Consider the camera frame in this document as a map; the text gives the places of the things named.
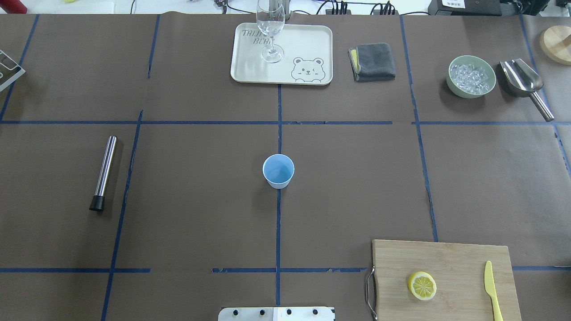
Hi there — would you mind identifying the light blue plastic cup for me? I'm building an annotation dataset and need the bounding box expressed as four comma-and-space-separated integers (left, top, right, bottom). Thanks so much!
262, 154, 295, 189

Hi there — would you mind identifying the cream bear serving tray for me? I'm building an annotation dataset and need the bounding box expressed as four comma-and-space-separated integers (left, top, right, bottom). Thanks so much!
230, 23, 334, 86

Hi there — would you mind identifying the grey folded cloth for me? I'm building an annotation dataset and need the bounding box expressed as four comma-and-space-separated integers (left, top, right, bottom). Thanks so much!
348, 43, 396, 82

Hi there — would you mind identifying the clear wine glass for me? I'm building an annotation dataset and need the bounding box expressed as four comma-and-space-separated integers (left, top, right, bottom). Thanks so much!
256, 0, 286, 63

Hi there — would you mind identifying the green bowl of ice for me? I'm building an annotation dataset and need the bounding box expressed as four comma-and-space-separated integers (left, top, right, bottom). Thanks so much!
446, 55, 497, 99

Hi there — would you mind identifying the bamboo cutting board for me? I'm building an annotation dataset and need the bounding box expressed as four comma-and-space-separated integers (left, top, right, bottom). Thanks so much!
366, 239, 521, 321

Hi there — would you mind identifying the yellow plastic knife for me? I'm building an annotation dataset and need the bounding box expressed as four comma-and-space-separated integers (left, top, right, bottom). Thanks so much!
484, 260, 504, 321

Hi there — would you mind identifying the steel ice scoop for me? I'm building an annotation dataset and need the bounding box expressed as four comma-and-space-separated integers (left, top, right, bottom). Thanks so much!
499, 58, 554, 122

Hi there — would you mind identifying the round wooden stand base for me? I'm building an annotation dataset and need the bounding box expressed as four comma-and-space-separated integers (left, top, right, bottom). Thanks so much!
540, 25, 571, 66

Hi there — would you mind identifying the red water bottle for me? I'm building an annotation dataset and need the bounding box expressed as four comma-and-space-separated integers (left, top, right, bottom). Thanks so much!
0, 0, 27, 14

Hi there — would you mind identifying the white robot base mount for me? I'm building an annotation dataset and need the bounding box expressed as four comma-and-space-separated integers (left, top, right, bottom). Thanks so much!
218, 306, 336, 321

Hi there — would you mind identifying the white wire cup rack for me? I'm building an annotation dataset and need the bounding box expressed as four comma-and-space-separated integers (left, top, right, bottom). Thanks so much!
0, 50, 26, 91

